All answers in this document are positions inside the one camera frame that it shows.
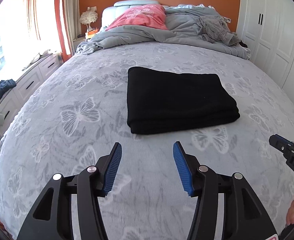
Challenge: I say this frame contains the white feather lamp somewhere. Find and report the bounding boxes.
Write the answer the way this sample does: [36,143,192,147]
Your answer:
[79,7,98,32]

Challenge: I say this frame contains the grey butterfly bedspread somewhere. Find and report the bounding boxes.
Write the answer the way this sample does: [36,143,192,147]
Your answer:
[0,42,294,239]

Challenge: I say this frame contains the orange curtain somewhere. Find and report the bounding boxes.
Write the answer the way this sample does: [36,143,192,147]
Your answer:
[25,0,72,62]

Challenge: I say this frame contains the window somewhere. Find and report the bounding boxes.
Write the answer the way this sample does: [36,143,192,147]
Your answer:
[0,0,61,81]

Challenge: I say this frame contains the white window drawer cabinet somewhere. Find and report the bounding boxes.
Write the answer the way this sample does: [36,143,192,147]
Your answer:
[0,54,61,134]

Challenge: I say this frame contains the pink pillow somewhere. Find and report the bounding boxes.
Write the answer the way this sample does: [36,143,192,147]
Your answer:
[106,4,168,31]

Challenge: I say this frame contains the grey duvet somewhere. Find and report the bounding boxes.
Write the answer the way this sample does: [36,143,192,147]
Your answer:
[76,5,250,60]

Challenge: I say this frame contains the white wardrobe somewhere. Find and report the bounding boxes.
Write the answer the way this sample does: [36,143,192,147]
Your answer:
[237,0,294,104]

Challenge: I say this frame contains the crumpled grey garment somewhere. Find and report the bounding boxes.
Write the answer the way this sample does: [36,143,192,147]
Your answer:
[199,15,241,46]

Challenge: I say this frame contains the black pants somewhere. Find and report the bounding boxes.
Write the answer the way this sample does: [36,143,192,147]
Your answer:
[127,67,240,135]

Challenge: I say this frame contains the dark blue garment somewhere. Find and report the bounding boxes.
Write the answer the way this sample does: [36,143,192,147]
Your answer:
[0,79,16,99]

